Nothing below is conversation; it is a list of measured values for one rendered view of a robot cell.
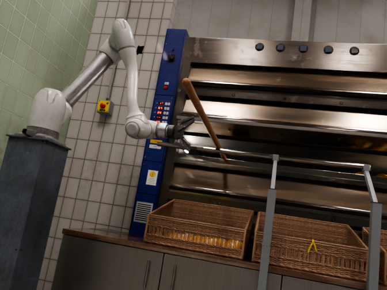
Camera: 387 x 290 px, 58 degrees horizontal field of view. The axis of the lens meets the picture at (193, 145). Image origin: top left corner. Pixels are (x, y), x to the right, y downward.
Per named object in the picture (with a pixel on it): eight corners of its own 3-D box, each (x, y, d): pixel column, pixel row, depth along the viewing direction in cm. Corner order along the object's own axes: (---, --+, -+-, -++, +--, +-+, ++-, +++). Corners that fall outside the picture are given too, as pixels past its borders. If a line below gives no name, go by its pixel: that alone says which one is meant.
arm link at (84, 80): (23, 117, 181) (25, 125, 201) (49, 137, 184) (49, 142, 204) (117, 22, 207) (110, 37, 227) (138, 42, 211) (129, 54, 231)
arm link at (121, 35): (140, 44, 198) (134, 53, 210) (132, 14, 198) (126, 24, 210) (117, 46, 192) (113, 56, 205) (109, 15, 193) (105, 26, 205)
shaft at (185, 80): (189, 86, 114) (190, 77, 115) (180, 84, 115) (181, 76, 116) (229, 167, 279) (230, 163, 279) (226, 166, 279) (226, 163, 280)
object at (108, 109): (100, 114, 271) (102, 102, 273) (112, 115, 268) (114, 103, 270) (95, 111, 263) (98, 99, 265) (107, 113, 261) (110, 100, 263)
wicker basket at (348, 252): (252, 254, 223) (257, 210, 228) (346, 270, 211) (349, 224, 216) (250, 261, 176) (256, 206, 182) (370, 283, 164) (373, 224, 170)
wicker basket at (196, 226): (166, 239, 237) (173, 198, 242) (249, 254, 223) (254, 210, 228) (140, 241, 191) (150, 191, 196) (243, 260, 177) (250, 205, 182)
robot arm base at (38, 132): (6, 133, 162) (9, 121, 163) (35, 144, 183) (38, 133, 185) (40, 137, 158) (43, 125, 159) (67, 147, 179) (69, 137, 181)
